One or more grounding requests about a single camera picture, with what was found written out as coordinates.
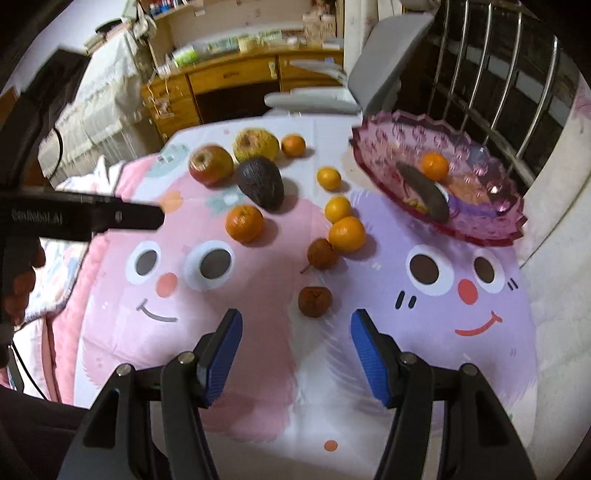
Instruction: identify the yellow spotted pear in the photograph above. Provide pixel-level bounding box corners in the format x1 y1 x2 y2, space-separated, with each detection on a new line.
232 128 281 164

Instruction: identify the grey office chair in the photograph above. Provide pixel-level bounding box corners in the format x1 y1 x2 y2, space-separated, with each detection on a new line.
264 11 437 116

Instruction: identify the person's left hand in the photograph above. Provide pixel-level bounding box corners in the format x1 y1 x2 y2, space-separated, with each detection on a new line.
0 242 47 326

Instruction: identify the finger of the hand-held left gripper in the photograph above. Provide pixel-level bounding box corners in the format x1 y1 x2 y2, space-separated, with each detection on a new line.
90 195 166 232

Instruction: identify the person's leg in dark pants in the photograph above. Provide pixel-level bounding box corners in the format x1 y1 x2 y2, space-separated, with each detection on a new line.
0 383 100 480

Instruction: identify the wooden desk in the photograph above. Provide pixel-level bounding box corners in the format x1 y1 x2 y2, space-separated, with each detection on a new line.
141 0 345 144

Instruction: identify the red apple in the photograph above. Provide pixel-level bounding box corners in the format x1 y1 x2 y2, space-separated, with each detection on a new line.
188 144 235 187

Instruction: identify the pink patterned blanket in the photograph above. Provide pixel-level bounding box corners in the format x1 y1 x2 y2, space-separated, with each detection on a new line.
9 157 121 407

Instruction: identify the dark avocado slice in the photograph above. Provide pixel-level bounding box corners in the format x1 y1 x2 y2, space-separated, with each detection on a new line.
396 161 452 224

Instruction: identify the cartoon printed cloth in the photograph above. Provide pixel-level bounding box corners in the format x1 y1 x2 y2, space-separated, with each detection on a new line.
46 113 541 480

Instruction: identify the small orange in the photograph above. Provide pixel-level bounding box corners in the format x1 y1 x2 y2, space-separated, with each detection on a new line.
281 133 307 158

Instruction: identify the white lace curtain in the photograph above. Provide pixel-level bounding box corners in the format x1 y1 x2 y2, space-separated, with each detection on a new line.
39 28 160 178

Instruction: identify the metal railing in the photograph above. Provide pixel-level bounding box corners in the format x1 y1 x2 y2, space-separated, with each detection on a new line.
416 0 578 185

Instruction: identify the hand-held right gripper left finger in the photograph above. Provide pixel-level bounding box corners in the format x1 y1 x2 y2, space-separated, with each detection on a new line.
58 308 244 480

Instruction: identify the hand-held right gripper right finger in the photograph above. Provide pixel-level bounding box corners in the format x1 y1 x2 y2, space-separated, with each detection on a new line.
349 308 539 480

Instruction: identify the wooden model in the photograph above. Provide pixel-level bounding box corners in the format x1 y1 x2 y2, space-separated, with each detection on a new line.
302 0 342 44

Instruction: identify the pink glass fruit plate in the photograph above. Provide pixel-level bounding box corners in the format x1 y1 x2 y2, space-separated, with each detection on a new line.
349 110 528 247

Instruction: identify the brown wrinkled fruit with stem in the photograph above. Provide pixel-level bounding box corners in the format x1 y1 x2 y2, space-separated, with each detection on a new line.
300 237 340 274

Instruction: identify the green white tissue pack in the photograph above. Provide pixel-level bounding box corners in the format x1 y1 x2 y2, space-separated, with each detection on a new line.
172 44 202 68

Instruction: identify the thin black cable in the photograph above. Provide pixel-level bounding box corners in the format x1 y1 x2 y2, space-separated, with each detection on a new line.
7 344 48 400

